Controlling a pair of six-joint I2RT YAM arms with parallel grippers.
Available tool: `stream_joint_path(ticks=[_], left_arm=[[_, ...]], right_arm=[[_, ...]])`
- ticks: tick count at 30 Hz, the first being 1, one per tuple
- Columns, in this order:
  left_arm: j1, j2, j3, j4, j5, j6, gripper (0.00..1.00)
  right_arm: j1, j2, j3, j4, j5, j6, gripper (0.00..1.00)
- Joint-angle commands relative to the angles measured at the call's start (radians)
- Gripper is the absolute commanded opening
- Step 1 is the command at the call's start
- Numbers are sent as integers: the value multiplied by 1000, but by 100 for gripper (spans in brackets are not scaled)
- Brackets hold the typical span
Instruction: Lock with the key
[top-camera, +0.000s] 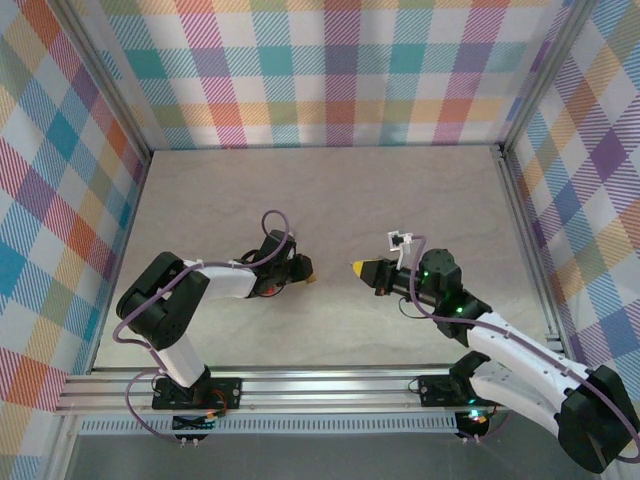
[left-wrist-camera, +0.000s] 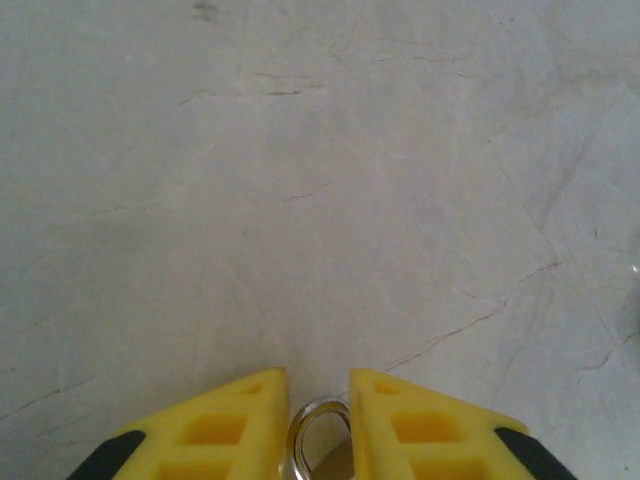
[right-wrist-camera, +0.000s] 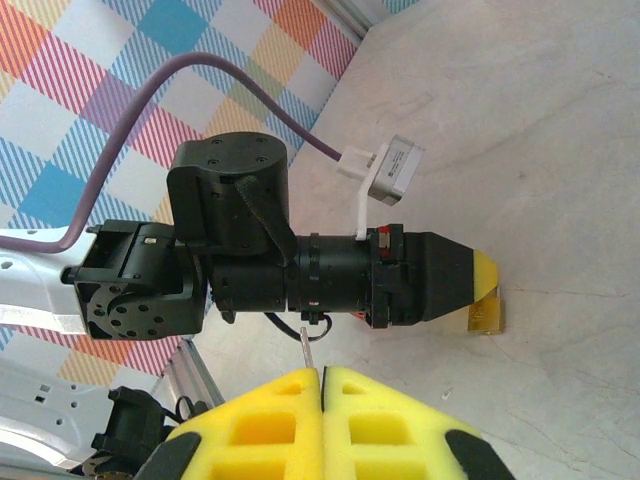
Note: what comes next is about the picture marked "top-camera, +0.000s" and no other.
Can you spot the aluminium frame post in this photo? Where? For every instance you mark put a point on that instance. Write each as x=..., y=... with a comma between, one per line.
x=545, y=75
x=105, y=80

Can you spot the controller board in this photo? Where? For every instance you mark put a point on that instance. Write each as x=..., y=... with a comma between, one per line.
x=475, y=422
x=192, y=425

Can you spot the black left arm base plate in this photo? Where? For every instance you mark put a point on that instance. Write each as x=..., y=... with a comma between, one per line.
x=227, y=387

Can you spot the right controller board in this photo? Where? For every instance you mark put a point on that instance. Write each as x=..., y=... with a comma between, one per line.
x=475, y=422

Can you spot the aluminium mounting rail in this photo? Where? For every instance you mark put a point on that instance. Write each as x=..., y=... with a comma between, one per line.
x=325, y=390

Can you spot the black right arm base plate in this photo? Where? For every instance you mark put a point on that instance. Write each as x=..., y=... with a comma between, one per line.
x=435, y=390

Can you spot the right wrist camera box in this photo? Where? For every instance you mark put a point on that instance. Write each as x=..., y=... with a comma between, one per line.
x=397, y=240

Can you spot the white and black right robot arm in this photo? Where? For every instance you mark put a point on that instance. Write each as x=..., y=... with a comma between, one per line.
x=520, y=350

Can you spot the aluminium side rail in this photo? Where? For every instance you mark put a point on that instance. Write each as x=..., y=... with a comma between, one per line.
x=520, y=225

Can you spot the left controller board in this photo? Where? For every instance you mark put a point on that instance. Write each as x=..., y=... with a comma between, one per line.
x=192, y=425

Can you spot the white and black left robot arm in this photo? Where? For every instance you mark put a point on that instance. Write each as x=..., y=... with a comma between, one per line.
x=160, y=300

